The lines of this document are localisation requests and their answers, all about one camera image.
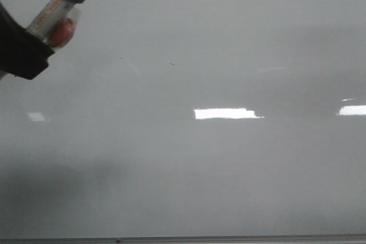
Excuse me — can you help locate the whiteboard marker with red tape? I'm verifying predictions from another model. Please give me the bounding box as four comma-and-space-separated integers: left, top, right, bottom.
26, 0, 80, 51

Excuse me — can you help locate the white glossy whiteboard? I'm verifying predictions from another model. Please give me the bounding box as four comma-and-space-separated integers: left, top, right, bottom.
1, 0, 365, 238

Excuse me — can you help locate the grey aluminium whiteboard frame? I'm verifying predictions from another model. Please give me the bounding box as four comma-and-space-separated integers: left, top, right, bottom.
1, 234, 365, 243

